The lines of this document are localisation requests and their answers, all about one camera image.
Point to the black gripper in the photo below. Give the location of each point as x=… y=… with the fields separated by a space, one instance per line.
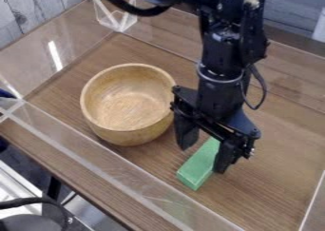
x=213 y=108

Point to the green rectangular block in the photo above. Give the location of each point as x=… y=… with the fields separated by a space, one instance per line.
x=197 y=168

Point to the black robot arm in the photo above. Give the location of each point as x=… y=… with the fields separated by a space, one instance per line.
x=233 y=46

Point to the wooden brown bowl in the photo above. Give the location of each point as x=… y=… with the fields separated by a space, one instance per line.
x=125 y=103

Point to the black table leg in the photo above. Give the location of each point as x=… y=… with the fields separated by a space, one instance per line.
x=54 y=189

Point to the clear acrylic tray wall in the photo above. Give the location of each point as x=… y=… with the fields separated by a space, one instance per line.
x=142 y=202

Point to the clear acrylic corner bracket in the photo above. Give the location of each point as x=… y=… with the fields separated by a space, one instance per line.
x=113 y=18

